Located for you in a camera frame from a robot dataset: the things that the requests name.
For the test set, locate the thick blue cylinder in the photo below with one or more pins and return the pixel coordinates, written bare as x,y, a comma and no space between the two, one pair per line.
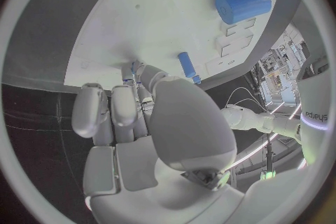
244,4

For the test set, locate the white task board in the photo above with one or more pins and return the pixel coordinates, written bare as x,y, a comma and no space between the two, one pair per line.
157,18

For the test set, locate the small blue peg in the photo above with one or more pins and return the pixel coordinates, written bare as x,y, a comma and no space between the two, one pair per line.
133,67

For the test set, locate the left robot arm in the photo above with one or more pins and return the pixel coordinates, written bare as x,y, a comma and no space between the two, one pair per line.
262,121

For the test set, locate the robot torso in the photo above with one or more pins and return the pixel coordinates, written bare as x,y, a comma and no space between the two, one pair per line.
313,106

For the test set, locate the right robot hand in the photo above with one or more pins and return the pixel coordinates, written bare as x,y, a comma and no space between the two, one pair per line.
189,127

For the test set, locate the blue stepped peg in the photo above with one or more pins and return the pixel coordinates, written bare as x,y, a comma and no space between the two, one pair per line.
187,66

